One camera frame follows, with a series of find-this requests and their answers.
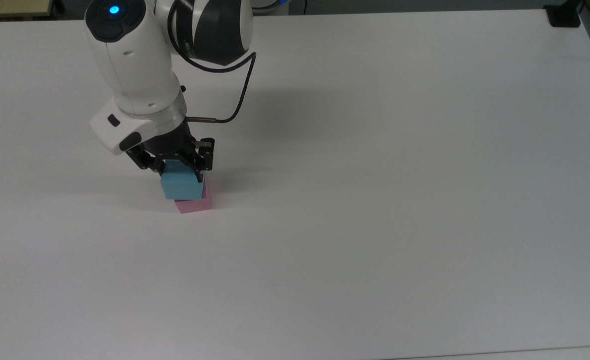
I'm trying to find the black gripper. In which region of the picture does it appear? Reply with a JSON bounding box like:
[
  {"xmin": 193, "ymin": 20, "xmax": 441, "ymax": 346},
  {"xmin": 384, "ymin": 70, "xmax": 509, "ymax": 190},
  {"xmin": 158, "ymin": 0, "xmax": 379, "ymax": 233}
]
[{"xmin": 126, "ymin": 122, "xmax": 216, "ymax": 184}]

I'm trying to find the blue cube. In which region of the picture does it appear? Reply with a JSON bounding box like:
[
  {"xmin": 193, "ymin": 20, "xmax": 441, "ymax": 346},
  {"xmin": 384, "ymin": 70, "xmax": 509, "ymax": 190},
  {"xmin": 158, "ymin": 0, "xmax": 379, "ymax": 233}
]
[{"xmin": 160, "ymin": 160, "xmax": 205, "ymax": 201}]

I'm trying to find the pink cube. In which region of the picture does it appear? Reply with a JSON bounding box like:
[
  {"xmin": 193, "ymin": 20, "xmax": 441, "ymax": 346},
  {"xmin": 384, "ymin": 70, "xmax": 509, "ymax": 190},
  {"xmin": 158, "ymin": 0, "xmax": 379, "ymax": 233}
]
[{"xmin": 174, "ymin": 177, "xmax": 212, "ymax": 215}]

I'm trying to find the light wooden board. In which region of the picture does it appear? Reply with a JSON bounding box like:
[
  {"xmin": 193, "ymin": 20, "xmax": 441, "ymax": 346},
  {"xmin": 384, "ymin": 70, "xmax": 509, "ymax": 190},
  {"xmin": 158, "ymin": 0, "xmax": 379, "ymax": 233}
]
[{"xmin": 0, "ymin": 0, "xmax": 55, "ymax": 20}]

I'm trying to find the black table clamp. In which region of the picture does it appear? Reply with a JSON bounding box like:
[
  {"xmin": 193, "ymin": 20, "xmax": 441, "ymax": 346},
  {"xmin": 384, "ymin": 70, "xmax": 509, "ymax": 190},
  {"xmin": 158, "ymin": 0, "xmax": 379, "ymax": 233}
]
[{"xmin": 545, "ymin": 0, "xmax": 584, "ymax": 28}]

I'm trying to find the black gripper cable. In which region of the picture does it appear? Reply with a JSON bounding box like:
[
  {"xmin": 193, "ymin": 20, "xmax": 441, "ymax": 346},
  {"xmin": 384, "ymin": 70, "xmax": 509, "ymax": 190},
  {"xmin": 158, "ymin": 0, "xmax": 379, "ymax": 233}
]
[{"xmin": 167, "ymin": 10, "xmax": 257, "ymax": 125}]

